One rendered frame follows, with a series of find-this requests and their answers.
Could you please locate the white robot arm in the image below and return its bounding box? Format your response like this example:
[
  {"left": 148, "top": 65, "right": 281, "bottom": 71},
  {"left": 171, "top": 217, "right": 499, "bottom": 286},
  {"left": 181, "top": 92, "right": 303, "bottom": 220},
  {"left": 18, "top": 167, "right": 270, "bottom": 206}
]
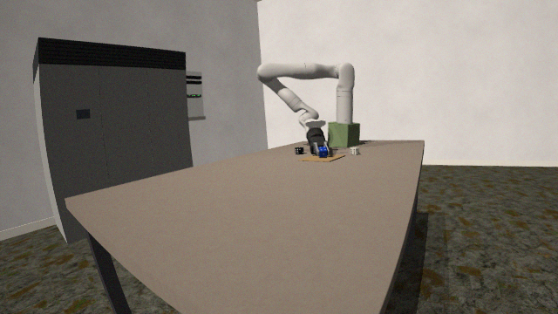
[{"left": 257, "top": 62, "right": 355, "bottom": 129}]

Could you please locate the tan square mat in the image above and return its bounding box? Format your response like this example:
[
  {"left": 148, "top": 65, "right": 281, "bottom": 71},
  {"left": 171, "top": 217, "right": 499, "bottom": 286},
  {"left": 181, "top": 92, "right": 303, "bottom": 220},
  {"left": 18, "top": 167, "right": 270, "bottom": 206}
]
[{"left": 300, "top": 154, "right": 345, "bottom": 162}]

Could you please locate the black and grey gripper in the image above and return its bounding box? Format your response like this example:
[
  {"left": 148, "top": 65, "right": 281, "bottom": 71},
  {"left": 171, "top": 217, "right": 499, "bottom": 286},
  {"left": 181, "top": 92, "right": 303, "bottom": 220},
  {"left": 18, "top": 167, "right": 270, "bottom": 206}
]
[{"left": 305, "top": 119, "right": 330, "bottom": 156}]

